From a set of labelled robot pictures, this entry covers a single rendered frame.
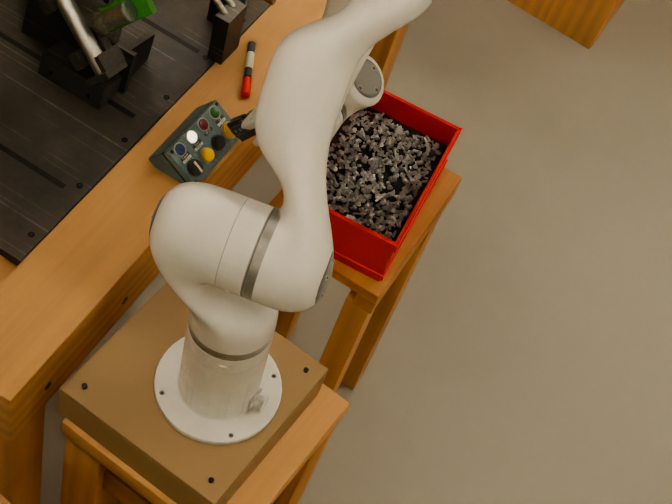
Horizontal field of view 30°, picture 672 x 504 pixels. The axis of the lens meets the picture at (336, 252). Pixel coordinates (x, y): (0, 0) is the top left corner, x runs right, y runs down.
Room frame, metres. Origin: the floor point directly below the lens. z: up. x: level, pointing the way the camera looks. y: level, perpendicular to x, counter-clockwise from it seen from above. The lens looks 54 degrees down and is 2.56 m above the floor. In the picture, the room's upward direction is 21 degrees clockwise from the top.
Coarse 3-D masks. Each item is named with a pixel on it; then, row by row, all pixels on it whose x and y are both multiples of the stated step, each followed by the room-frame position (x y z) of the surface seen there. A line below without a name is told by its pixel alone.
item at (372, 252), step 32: (384, 96) 1.58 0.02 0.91; (352, 128) 1.52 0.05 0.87; (384, 128) 1.54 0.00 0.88; (416, 128) 1.57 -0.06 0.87; (448, 128) 1.57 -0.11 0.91; (352, 160) 1.44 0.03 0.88; (384, 160) 1.46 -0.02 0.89; (416, 160) 1.50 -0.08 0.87; (352, 192) 1.36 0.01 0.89; (384, 192) 1.40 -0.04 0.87; (416, 192) 1.42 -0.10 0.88; (352, 224) 1.27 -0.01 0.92; (384, 224) 1.33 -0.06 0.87; (352, 256) 1.27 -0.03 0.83; (384, 256) 1.27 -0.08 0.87
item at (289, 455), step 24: (312, 408) 0.96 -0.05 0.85; (336, 408) 0.97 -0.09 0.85; (72, 432) 0.77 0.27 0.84; (288, 432) 0.90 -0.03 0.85; (312, 432) 0.92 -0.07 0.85; (96, 456) 0.76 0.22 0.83; (288, 456) 0.86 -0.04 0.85; (144, 480) 0.74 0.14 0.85; (264, 480) 0.81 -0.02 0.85; (288, 480) 0.83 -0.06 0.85
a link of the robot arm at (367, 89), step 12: (372, 60) 1.35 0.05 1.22; (360, 72) 1.31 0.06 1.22; (372, 72) 1.33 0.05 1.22; (360, 84) 1.30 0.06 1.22; (372, 84) 1.31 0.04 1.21; (348, 96) 1.28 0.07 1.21; (360, 96) 1.28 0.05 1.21; (372, 96) 1.30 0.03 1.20; (348, 108) 1.28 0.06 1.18; (360, 108) 1.28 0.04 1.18
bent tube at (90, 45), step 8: (56, 0) 1.39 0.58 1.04; (64, 0) 1.39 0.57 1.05; (72, 0) 1.40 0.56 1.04; (64, 8) 1.39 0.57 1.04; (72, 8) 1.39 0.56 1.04; (64, 16) 1.38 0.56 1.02; (72, 16) 1.38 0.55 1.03; (80, 16) 1.39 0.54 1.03; (72, 24) 1.38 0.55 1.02; (80, 24) 1.38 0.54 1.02; (72, 32) 1.37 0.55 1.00; (80, 32) 1.37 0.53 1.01; (88, 32) 1.38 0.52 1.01; (80, 40) 1.37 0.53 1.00; (88, 40) 1.37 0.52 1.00; (96, 40) 1.39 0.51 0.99; (88, 48) 1.36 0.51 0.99; (96, 48) 1.37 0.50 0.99; (88, 56) 1.36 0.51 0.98; (96, 64) 1.35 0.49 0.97; (96, 72) 1.35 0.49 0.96
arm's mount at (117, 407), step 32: (160, 288) 1.01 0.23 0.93; (128, 320) 0.94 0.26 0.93; (160, 320) 0.96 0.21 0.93; (96, 352) 0.87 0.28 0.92; (128, 352) 0.89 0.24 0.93; (160, 352) 0.91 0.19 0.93; (288, 352) 0.98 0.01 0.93; (64, 384) 0.80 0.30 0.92; (96, 384) 0.82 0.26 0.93; (128, 384) 0.84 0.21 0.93; (288, 384) 0.93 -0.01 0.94; (320, 384) 0.97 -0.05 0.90; (96, 416) 0.77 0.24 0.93; (128, 416) 0.79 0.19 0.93; (160, 416) 0.81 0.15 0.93; (288, 416) 0.88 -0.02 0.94; (128, 448) 0.75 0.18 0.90; (160, 448) 0.76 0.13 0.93; (192, 448) 0.78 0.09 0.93; (224, 448) 0.80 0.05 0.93; (256, 448) 0.81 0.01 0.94; (160, 480) 0.74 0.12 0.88; (192, 480) 0.73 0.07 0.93; (224, 480) 0.75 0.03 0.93
